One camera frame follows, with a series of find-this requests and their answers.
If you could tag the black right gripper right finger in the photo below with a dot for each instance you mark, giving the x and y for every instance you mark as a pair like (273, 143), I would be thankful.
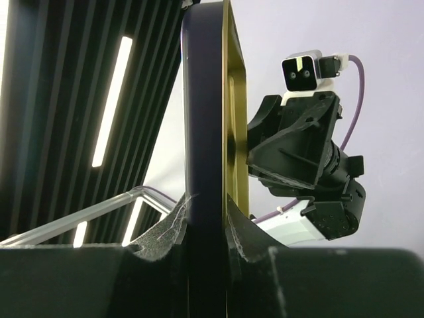
(268, 279)

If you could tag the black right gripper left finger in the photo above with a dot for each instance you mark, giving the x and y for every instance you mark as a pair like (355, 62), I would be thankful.
(146, 278)

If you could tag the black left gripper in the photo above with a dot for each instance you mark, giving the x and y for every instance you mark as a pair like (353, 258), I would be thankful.
(293, 145)

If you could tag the gold tin lid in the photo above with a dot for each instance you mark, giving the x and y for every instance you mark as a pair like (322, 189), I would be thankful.
(214, 85)

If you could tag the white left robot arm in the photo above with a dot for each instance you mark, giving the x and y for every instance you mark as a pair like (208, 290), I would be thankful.
(335, 212)

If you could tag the white ceiling light strip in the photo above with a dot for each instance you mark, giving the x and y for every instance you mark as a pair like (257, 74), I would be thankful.
(112, 100)

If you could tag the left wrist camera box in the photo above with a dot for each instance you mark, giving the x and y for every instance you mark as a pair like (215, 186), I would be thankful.
(308, 72)

